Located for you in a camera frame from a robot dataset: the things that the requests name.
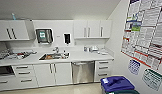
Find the large printed wall poster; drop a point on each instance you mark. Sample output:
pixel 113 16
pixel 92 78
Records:
pixel 145 30

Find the black built-in microwave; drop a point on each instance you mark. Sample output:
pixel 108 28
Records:
pixel 4 70

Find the white wide drawer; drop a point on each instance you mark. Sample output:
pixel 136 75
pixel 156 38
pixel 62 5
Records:
pixel 5 85

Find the bowl with orange leftovers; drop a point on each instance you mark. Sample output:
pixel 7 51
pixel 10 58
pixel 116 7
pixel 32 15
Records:
pixel 49 57

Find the small chrome soap pump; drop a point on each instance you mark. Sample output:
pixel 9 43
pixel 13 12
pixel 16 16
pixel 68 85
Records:
pixel 64 53

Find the white two-door base cabinet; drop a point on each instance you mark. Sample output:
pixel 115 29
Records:
pixel 63 75

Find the white dish towel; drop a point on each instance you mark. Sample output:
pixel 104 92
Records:
pixel 103 52

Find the stainless steel dishwasher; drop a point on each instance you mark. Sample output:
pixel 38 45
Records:
pixel 83 73

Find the light blue spray bottle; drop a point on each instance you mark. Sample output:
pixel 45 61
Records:
pixel 13 16

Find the blue-label dish soap bottle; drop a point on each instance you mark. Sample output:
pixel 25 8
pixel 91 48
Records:
pixel 85 49

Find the blue-lid waste bin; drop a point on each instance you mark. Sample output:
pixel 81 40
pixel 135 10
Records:
pixel 117 84

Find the chrome sink faucet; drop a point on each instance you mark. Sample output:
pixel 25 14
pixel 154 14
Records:
pixel 56 50

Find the stainless steel sink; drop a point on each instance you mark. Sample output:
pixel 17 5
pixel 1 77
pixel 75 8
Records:
pixel 58 57

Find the black wall soap dispenser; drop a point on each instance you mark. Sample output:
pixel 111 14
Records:
pixel 67 38

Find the white kitchen drawer unit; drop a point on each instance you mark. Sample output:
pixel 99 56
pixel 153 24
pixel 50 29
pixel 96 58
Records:
pixel 103 71
pixel 25 76

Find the grey paper towel dispenser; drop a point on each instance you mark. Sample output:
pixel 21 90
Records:
pixel 43 36

